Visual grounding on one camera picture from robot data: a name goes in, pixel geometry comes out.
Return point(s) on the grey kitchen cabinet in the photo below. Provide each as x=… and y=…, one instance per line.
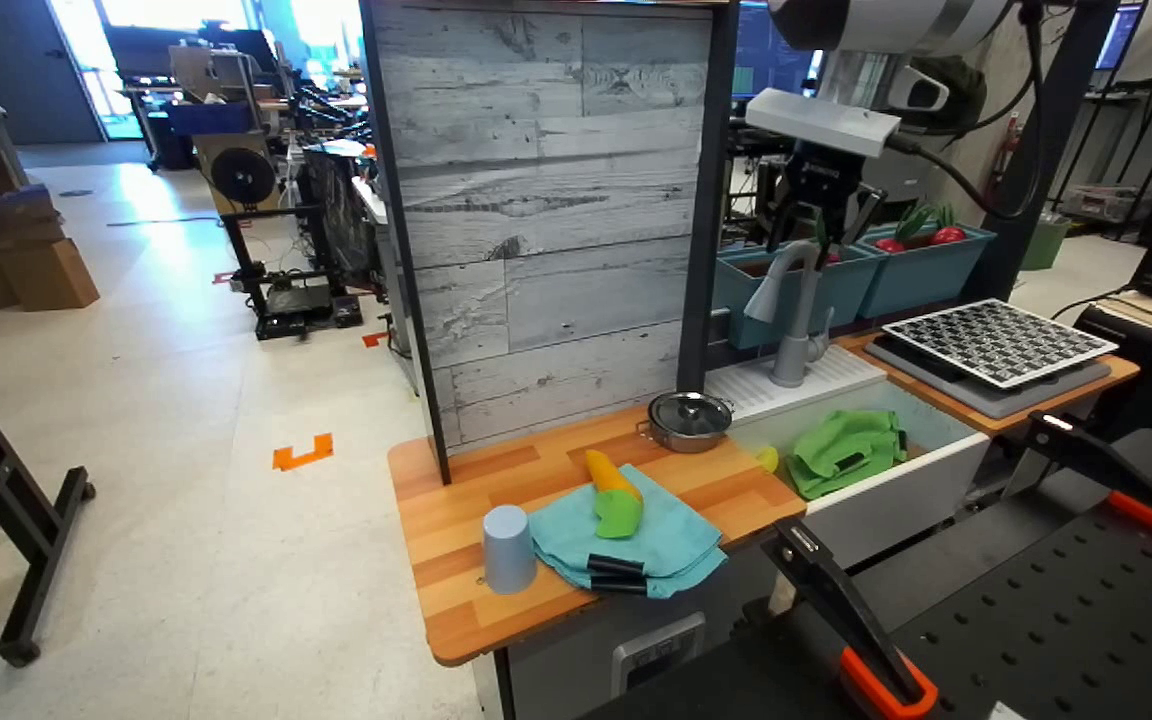
x=657, y=652

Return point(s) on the black white checkerboard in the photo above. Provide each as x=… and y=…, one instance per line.
x=999, y=343

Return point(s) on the black equipment cart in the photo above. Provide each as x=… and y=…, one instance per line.
x=246, y=172

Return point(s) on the black frame post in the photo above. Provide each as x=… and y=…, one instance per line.
x=400, y=240
x=711, y=187

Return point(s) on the yellow green toy corn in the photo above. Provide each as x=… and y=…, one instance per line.
x=615, y=497

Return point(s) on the yellow toy banana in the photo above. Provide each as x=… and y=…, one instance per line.
x=766, y=461

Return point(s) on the teal cloth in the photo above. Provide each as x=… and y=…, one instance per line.
x=657, y=546

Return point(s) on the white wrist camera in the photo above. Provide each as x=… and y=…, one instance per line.
x=820, y=122

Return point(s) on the black floor stand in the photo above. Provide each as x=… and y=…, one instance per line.
x=18, y=533

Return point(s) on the wide wooden countertop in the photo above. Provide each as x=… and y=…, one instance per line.
x=470, y=494

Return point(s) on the green cloth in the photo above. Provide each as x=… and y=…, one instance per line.
x=846, y=449

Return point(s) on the grey tap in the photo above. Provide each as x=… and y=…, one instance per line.
x=801, y=332

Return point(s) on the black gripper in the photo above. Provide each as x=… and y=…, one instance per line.
x=820, y=169

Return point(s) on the teal planter box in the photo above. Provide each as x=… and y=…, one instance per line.
x=930, y=279
x=858, y=290

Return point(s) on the light blue cylinder cup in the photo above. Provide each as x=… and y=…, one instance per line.
x=504, y=550

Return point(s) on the white toy sink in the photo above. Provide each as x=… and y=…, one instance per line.
x=909, y=503

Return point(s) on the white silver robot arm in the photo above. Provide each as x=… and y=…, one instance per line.
x=882, y=20

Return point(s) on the grey wood backsplash panel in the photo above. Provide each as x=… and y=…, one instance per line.
x=548, y=240

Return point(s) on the black orange clamp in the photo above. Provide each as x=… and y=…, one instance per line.
x=1099, y=467
x=858, y=627

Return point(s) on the stacked cardboard boxes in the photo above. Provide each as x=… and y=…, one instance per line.
x=30, y=273

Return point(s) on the red toy radish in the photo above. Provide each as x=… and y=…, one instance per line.
x=885, y=245
x=927, y=226

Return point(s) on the black support pole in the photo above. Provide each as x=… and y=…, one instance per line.
x=1042, y=134

